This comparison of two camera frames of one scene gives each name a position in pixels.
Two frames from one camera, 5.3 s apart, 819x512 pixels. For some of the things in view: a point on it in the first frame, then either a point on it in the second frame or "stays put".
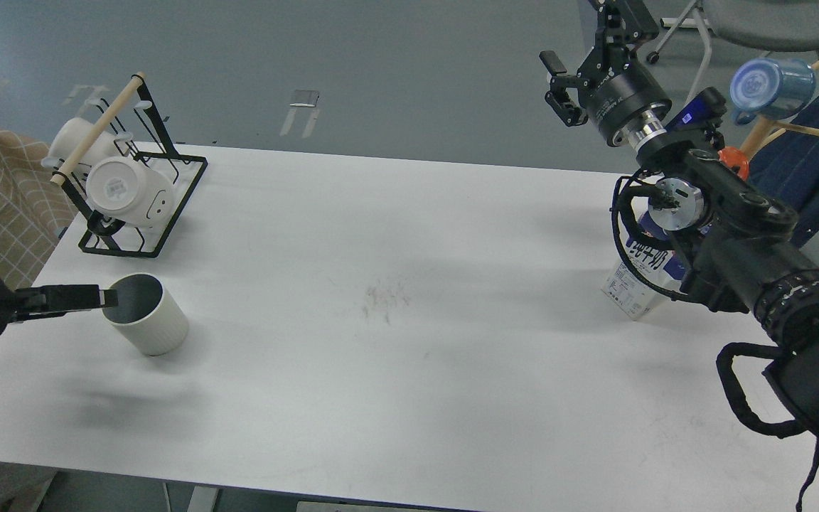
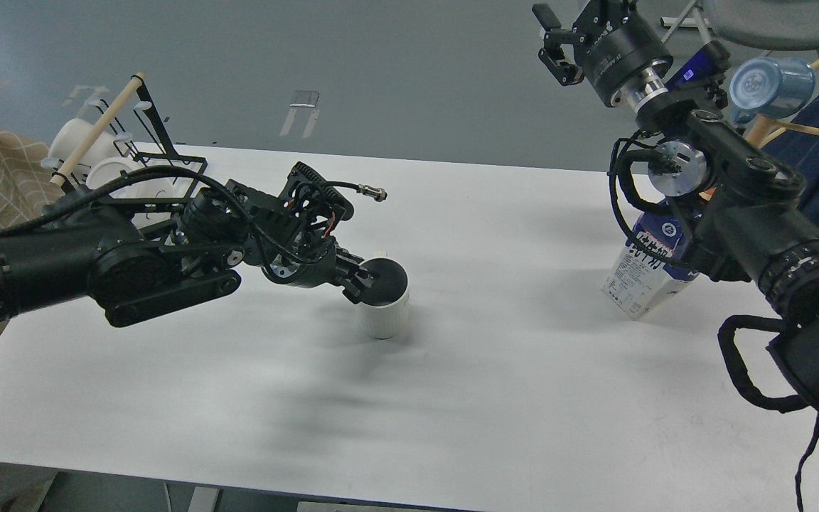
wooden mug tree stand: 766,130 stays put
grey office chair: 766,25 stays put
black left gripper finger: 57,300 -> 350,274
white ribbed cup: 146,318 -> 384,306
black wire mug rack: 126,178 stays put
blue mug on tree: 771,89 stays put
